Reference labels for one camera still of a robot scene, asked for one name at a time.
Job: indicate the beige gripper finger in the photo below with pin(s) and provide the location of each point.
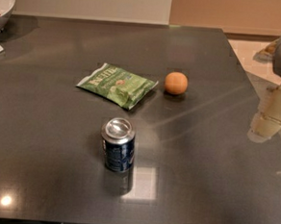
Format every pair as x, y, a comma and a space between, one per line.
267, 120

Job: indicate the green jalapeno chip bag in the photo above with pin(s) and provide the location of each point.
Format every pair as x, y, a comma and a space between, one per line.
118, 85

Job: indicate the orange fruit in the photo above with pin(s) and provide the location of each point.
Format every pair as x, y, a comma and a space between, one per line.
176, 83

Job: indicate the blue soda can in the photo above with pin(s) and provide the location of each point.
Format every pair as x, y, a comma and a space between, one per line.
118, 137

